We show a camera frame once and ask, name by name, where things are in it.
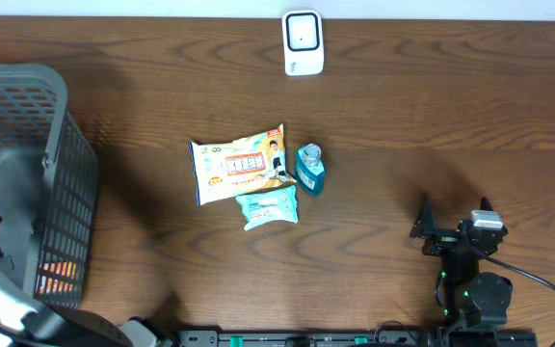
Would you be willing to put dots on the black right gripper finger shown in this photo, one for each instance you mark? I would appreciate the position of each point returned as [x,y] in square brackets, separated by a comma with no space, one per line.
[424,224]
[485,204]

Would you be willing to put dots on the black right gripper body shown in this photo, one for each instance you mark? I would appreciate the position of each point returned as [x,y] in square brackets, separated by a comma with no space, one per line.
[442,242]

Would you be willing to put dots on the teal mouthwash bottle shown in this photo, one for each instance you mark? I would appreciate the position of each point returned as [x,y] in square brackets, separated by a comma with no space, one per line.
[309,170]

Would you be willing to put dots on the small teal wipes pack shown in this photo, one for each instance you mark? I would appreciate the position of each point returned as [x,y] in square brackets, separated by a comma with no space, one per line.
[273,206]

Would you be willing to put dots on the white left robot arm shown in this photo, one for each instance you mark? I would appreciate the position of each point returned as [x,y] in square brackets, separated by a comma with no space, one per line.
[25,321]

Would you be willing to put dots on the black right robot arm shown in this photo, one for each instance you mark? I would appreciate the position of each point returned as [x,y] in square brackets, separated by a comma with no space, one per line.
[475,303]

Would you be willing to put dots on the white barcode scanner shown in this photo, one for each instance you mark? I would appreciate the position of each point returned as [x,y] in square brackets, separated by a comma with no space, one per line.
[303,43]

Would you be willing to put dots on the grey plastic mesh basket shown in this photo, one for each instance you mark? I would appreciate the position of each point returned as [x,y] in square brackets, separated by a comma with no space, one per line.
[48,187]

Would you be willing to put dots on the black mounting rail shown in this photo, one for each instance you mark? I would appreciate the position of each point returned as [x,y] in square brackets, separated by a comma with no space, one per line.
[390,338]

